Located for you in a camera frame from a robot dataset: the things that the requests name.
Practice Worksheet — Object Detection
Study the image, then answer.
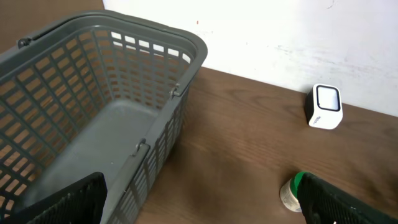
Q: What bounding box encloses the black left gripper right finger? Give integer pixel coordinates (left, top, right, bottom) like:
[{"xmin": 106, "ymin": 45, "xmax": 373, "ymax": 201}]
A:
[{"xmin": 296, "ymin": 172, "xmax": 397, "ymax": 224}]

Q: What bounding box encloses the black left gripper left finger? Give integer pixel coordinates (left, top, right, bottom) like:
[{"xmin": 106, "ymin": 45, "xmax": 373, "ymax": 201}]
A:
[{"xmin": 1, "ymin": 172, "xmax": 108, "ymax": 224}]

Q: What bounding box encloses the green lid jar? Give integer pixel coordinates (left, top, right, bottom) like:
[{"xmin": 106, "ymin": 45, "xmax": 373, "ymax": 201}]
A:
[{"xmin": 279, "ymin": 171, "xmax": 306, "ymax": 213}]

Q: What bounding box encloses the white barcode scanner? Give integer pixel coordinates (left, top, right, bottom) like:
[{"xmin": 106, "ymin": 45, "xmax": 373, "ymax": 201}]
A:
[{"xmin": 304, "ymin": 83, "xmax": 343, "ymax": 130}]

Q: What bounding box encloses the grey plastic basket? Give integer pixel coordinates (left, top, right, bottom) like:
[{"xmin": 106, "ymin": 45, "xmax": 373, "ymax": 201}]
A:
[{"xmin": 1, "ymin": 10, "xmax": 208, "ymax": 223}]

